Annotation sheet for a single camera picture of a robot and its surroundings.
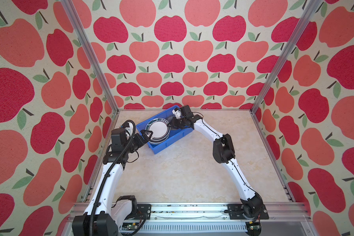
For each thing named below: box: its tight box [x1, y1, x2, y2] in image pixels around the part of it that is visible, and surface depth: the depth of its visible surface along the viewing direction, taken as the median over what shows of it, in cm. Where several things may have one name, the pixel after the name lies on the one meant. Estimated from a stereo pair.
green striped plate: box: [145, 117, 172, 145], surface depth 102 cm
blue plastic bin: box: [136, 121, 194, 155], surface depth 98 cm
